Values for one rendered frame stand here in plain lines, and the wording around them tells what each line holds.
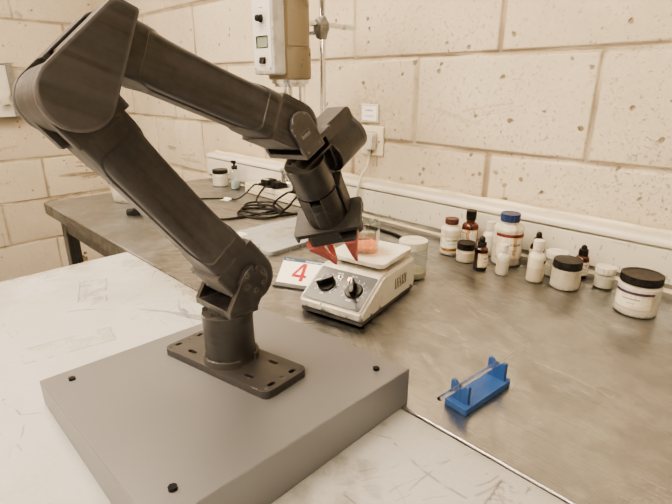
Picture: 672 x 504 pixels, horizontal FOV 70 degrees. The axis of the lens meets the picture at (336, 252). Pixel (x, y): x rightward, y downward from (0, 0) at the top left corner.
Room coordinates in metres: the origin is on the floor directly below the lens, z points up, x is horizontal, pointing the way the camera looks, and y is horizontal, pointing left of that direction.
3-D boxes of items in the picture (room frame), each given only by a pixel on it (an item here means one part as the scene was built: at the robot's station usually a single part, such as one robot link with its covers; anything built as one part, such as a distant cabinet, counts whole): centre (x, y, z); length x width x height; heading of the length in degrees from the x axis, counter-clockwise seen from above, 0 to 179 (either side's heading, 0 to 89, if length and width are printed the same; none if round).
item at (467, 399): (0.52, -0.19, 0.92); 0.10 x 0.03 x 0.04; 129
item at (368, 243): (0.83, -0.05, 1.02); 0.06 x 0.05 x 0.08; 90
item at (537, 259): (0.91, -0.41, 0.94); 0.03 x 0.03 x 0.09
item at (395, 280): (0.82, -0.05, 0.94); 0.22 x 0.13 x 0.08; 146
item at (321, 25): (1.34, 0.07, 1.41); 0.25 x 0.11 x 0.05; 135
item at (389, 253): (0.84, -0.06, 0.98); 0.12 x 0.12 x 0.01; 56
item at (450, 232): (1.07, -0.27, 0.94); 0.05 x 0.05 x 0.09
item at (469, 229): (1.10, -0.32, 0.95); 0.04 x 0.04 x 0.10
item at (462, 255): (1.02, -0.29, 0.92); 0.04 x 0.04 x 0.04
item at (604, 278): (0.87, -0.53, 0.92); 0.04 x 0.04 x 0.04
